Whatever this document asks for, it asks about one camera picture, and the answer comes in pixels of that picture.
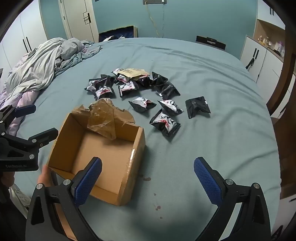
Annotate brown wooden frame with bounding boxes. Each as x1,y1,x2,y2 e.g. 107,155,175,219
266,21,296,116

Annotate white wardrobe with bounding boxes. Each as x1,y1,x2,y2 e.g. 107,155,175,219
0,0,50,77

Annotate pile of snack packets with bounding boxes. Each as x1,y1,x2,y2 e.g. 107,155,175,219
84,68,211,136

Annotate person's left hand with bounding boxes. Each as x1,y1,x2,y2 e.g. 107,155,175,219
38,165,57,187

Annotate dark blue open box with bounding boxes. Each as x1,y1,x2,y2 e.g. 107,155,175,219
98,25,138,42

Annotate crumpled grey blanket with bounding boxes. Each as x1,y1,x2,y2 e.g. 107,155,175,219
5,38,102,102

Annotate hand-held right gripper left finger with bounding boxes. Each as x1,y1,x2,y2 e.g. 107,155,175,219
25,157,109,241

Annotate beige paper sachet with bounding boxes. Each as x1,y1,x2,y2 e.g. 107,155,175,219
117,68,149,80

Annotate pale pink quilt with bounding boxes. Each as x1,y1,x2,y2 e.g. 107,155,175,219
0,88,42,137

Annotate brown cardboard box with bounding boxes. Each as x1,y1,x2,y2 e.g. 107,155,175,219
47,98,146,241

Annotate small bottles on shelf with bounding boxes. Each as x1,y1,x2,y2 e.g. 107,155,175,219
258,35,285,57

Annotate white room door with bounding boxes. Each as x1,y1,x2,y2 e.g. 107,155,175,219
59,0,100,43

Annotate white storage cabinet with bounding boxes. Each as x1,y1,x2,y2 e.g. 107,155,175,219
239,0,292,116

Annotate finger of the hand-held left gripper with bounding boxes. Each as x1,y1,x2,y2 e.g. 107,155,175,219
27,128,59,151
0,104,37,130

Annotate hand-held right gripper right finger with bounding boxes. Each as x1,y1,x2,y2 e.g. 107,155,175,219
193,157,271,241

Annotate yellow cable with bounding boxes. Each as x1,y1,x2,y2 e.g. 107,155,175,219
145,2,160,36

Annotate bed with teal sheet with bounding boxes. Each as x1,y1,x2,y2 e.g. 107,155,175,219
14,37,282,241

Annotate black bag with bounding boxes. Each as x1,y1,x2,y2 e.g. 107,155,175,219
196,35,226,51

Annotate black strap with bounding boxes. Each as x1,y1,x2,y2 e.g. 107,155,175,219
245,49,260,70

